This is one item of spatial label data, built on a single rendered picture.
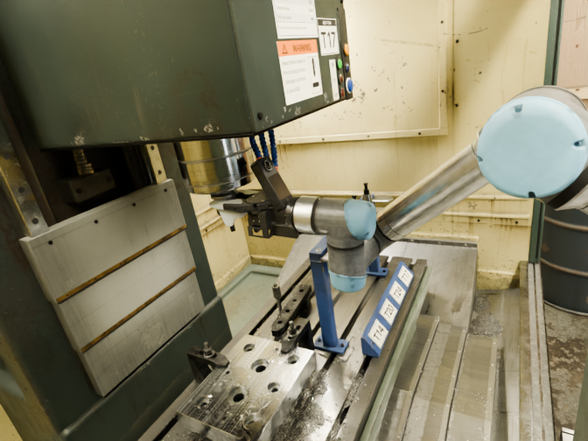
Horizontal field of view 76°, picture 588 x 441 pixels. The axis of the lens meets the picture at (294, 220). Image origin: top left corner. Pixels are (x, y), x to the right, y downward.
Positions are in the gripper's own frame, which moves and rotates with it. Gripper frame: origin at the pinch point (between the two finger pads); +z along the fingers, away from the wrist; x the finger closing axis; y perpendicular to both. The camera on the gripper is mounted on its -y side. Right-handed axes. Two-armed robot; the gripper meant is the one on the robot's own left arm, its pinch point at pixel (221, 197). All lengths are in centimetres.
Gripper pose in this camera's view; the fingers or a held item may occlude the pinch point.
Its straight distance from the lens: 87.9
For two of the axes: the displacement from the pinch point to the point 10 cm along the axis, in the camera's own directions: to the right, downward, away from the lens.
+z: -8.8, -1.0, 4.7
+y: 1.1, 9.1, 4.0
